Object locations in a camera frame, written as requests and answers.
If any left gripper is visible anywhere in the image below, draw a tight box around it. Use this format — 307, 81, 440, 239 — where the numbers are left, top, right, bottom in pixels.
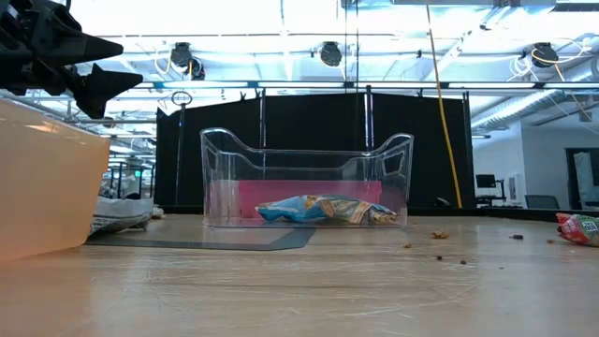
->
0, 0, 144, 121

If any red green granola bar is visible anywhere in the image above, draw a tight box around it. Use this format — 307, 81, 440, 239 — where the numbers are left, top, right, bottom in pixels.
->
555, 212, 599, 248

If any black ceiling spotlight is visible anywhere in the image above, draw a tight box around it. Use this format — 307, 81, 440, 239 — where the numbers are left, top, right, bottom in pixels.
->
319, 40, 343, 67
531, 41, 561, 69
168, 41, 207, 81

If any black metal rack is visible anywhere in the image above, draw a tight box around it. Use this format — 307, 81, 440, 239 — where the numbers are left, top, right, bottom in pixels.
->
108, 161, 155, 200

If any orange plastic bin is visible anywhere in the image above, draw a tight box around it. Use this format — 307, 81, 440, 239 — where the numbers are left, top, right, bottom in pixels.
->
0, 96, 111, 261

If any black backdrop with stand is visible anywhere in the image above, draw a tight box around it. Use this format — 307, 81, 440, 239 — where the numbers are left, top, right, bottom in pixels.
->
155, 85, 475, 214

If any black bordered mesh mat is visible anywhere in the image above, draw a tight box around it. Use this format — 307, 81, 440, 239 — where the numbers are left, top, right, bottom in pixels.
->
86, 227, 318, 252

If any clear plastic bin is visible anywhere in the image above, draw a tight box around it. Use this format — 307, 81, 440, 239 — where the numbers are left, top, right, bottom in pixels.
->
199, 126, 416, 229

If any black computer monitor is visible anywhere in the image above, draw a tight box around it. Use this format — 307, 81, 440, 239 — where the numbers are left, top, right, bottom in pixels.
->
475, 173, 506, 200

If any dark office chair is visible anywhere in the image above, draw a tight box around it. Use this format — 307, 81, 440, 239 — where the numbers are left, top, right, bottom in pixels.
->
523, 194, 562, 211

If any yellow cable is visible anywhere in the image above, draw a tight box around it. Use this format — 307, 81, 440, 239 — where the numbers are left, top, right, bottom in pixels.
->
424, 0, 463, 210

